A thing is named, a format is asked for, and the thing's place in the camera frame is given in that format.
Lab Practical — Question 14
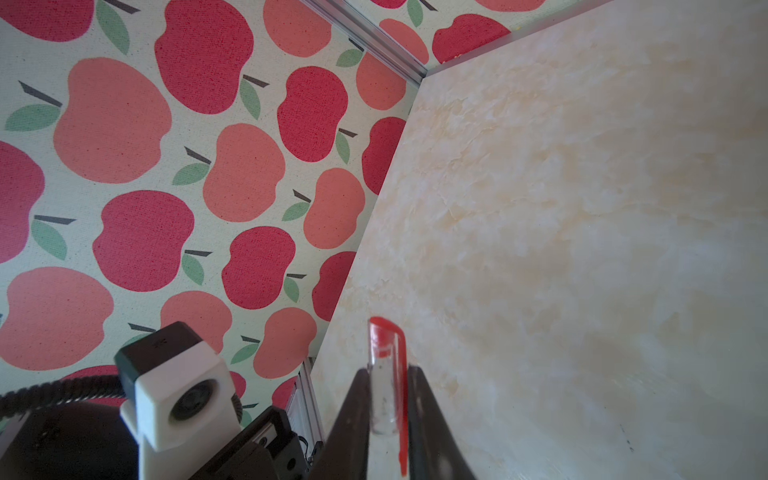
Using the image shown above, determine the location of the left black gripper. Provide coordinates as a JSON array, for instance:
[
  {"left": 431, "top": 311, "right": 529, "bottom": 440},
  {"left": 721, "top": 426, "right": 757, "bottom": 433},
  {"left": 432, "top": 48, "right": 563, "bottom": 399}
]
[{"left": 191, "top": 406, "right": 309, "bottom": 480}]

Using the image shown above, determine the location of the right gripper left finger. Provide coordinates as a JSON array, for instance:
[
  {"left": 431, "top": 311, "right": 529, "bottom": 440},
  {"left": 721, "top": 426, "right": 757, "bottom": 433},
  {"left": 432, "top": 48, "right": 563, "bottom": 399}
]
[{"left": 308, "top": 369, "right": 372, "bottom": 480}]

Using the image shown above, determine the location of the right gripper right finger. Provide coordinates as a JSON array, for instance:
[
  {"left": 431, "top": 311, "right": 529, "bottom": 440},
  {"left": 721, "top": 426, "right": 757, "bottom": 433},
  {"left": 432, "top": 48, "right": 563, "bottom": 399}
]
[{"left": 407, "top": 365, "right": 476, "bottom": 480}]

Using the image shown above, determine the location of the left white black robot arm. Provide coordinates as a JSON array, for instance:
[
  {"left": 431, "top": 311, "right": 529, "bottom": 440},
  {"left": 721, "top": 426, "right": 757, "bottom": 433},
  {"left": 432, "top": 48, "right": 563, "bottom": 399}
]
[{"left": 1, "top": 402, "right": 310, "bottom": 479}]

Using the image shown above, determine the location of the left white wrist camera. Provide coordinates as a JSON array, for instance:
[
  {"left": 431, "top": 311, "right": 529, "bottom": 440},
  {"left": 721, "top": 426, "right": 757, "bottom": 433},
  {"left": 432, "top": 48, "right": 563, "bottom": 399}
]
[{"left": 114, "top": 322, "right": 241, "bottom": 479}]

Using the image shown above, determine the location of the left black corrugated cable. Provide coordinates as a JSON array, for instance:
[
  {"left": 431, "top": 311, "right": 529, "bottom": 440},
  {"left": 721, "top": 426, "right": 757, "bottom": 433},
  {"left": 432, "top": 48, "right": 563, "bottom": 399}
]
[{"left": 0, "top": 376, "right": 244, "bottom": 424}]

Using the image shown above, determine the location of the left aluminium frame post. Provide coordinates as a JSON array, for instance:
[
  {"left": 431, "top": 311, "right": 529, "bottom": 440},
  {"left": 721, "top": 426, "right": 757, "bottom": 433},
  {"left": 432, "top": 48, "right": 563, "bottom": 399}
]
[{"left": 302, "top": 0, "right": 428, "bottom": 86}]

